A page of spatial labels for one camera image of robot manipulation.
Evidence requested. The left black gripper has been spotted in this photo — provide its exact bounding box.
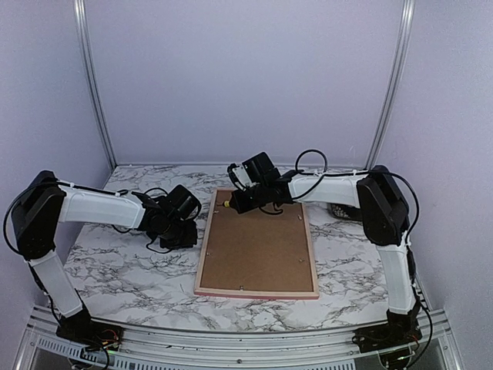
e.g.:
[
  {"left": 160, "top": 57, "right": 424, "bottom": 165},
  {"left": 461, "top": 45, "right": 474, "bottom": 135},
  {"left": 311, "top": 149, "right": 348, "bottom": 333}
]
[{"left": 159, "top": 219, "right": 197, "bottom": 251}]

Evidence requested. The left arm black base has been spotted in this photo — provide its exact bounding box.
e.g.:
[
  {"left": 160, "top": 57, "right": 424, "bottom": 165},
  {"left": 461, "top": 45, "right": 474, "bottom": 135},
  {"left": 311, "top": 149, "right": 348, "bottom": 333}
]
[{"left": 56, "top": 312, "right": 123, "bottom": 352}]

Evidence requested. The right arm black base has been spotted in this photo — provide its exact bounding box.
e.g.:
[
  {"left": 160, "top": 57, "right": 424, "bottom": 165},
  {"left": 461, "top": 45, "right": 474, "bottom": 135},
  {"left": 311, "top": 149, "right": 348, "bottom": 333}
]
[{"left": 352, "top": 323, "right": 422, "bottom": 353}]

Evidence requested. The aluminium corner post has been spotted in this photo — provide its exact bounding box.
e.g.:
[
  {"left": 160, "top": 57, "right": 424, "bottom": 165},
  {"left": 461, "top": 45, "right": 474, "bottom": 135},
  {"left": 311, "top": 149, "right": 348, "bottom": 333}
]
[
  {"left": 365, "top": 0, "right": 415, "bottom": 169},
  {"left": 73, "top": 0, "right": 117, "bottom": 170}
]

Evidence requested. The left aluminium corner post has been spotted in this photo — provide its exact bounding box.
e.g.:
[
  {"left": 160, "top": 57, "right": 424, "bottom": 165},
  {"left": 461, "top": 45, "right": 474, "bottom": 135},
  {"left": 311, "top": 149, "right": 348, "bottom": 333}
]
[{"left": 73, "top": 0, "right": 117, "bottom": 170}]

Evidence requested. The pink wooden picture frame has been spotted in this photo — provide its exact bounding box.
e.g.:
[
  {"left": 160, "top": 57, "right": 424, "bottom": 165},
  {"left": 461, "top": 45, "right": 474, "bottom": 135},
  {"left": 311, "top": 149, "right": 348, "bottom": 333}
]
[{"left": 194, "top": 188, "right": 320, "bottom": 300}]

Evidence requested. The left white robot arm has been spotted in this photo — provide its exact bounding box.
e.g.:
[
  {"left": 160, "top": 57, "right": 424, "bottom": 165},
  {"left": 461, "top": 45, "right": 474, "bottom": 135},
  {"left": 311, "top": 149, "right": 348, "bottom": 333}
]
[{"left": 2, "top": 170, "right": 202, "bottom": 343}]

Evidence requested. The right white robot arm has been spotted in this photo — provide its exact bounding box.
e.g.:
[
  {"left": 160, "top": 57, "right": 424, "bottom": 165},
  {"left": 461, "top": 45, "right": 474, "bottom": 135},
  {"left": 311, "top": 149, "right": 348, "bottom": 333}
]
[{"left": 224, "top": 152, "right": 419, "bottom": 345}]

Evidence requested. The aluminium front rail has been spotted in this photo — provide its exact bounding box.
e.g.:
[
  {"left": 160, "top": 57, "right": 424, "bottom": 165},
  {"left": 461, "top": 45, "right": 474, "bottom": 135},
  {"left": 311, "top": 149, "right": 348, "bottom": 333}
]
[{"left": 13, "top": 306, "right": 464, "bottom": 369}]

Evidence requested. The black patterned tray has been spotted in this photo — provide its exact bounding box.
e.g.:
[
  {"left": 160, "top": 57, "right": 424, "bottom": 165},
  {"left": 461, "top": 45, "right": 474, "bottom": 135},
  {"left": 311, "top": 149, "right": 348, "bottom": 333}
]
[{"left": 328, "top": 203, "right": 362, "bottom": 222}]

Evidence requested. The right aluminium corner post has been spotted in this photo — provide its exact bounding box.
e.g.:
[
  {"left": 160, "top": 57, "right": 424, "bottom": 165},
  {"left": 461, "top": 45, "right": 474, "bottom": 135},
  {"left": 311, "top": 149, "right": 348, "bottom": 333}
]
[{"left": 365, "top": 0, "right": 415, "bottom": 169}]

